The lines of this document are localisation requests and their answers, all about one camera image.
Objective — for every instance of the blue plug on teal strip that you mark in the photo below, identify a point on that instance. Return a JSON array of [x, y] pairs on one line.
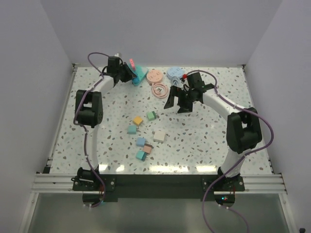
[[136, 80]]

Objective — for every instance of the teal triangular power strip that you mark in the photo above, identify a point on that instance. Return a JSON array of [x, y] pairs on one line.
[[141, 72]]

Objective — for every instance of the white plug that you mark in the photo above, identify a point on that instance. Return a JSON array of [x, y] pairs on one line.
[[159, 136]]

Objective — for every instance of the teal plug adapter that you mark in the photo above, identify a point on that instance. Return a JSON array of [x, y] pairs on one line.
[[142, 156], [132, 129]]

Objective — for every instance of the green plug adapter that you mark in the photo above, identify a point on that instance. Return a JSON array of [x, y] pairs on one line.
[[152, 115]]

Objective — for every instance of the pink round power socket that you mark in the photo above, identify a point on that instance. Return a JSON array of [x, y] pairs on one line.
[[154, 76]]

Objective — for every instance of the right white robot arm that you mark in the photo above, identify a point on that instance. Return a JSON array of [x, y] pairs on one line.
[[243, 131]]

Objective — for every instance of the light blue plug adapter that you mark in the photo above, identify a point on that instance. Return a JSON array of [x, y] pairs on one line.
[[140, 142]]

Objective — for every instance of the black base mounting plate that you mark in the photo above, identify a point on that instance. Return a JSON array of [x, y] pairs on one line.
[[111, 188]]

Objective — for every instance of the blue round power socket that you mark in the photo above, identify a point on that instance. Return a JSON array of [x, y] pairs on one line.
[[175, 72]]

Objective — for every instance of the brown pink plug adapter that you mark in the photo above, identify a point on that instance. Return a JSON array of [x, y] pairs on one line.
[[147, 148]]

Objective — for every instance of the yellow plug adapter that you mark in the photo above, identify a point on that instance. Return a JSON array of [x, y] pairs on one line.
[[138, 121]]

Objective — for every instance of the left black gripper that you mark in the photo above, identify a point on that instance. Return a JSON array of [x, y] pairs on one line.
[[129, 74]]

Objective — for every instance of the aluminium frame rail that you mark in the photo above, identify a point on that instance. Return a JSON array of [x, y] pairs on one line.
[[52, 183]]

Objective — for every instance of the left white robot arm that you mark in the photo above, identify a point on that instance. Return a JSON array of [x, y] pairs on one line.
[[89, 106]]

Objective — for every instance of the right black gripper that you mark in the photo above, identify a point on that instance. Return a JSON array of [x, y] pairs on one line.
[[184, 108]]

